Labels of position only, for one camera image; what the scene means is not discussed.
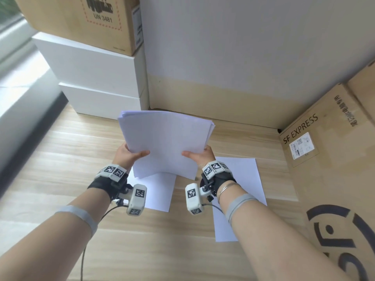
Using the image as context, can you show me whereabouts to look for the person's left hand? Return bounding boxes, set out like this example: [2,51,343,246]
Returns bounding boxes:
[113,143,150,172]

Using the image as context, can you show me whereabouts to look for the person's right hand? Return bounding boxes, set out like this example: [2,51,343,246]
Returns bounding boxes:
[182,146,216,169]

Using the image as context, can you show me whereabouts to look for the stack of white paper sheets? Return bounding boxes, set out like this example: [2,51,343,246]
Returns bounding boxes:
[118,110,216,179]

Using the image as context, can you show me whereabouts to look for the grey forearm band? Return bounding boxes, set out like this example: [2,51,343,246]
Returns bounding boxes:
[225,194,259,226]
[54,205,99,238]

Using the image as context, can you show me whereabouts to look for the person's right forearm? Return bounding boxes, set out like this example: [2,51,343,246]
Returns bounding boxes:
[218,184,353,281]

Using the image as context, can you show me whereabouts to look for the person's left forearm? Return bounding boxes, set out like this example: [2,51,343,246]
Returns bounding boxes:
[0,184,112,281]

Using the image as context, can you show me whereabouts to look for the white paper sheet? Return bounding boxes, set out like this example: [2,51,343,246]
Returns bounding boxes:
[212,157,267,243]
[133,169,177,213]

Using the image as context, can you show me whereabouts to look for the flat white box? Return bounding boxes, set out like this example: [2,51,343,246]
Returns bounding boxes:
[59,82,150,120]

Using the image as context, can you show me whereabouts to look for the large white box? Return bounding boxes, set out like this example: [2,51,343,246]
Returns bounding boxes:
[32,32,147,99]

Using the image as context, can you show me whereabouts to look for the large cardboard box black print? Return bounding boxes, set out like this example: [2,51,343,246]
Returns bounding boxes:
[278,83,375,281]

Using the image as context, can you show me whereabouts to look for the cardboard box with red-dashed label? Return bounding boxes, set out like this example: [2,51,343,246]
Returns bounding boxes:
[13,0,145,56]

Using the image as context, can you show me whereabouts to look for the plain cardboard box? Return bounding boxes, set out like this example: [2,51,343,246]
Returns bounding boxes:
[347,60,375,127]

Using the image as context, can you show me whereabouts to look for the black wrist mount with markers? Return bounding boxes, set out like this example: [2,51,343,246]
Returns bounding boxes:
[200,161,237,197]
[87,164,129,203]

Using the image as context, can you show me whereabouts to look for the white wrist camera with marker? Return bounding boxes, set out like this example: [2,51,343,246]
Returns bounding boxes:
[185,183,205,216]
[126,184,147,216]

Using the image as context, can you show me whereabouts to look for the silver bracelet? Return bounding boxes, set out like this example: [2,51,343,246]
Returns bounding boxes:
[217,183,238,203]

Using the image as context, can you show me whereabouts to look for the black cable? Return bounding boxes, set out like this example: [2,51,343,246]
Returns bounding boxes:
[80,200,123,281]
[202,203,225,214]

